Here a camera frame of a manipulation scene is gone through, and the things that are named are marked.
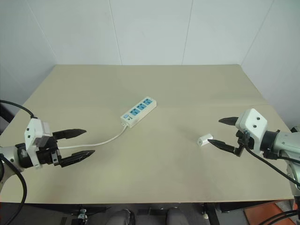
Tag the black table leg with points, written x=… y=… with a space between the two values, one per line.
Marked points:
x=212 y=214

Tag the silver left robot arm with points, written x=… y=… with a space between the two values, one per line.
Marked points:
x=11 y=154

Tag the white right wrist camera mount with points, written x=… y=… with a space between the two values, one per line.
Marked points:
x=253 y=123

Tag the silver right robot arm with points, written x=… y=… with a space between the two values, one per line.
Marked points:
x=284 y=141

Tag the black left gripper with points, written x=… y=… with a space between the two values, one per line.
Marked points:
x=47 y=157

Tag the white plug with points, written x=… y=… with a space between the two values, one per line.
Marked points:
x=204 y=139

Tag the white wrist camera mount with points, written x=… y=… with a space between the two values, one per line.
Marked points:
x=253 y=123
x=32 y=131

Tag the white power strip blue sockets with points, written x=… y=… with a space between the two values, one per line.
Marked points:
x=138 y=112

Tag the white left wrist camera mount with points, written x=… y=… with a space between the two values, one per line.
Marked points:
x=32 y=131

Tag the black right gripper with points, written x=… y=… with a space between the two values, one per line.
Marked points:
x=243 y=143

